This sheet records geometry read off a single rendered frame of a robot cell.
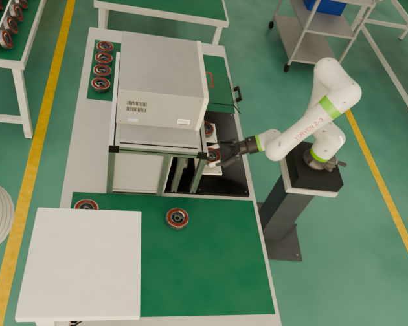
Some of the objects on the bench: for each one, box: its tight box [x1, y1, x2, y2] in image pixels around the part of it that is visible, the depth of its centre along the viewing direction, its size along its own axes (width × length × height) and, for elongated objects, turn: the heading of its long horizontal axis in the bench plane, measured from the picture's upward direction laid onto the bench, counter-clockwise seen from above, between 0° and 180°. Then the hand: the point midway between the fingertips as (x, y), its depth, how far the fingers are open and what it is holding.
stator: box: [166, 208, 188, 230], centre depth 192 cm, size 11×11×4 cm
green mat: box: [71, 191, 275, 317], centre depth 183 cm, size 94×61×1 cm, turn 85°
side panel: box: [106, 152, 171, 196], centre depth 187 cm, size 28×3×32 cm, turn 85°
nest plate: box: [194, 156, 222, 175], centre depth 218 cm, size 15×15×1 cm
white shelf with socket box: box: [15, 208, 141, 326], centre depth 142 cm, size 35×37×46 cm
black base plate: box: [164, 111, 250, 197], centre depth 227 cm, size 47×64×2 cm
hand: (211, 156), depth 214 cm, fingers closed on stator, 11 cm apart
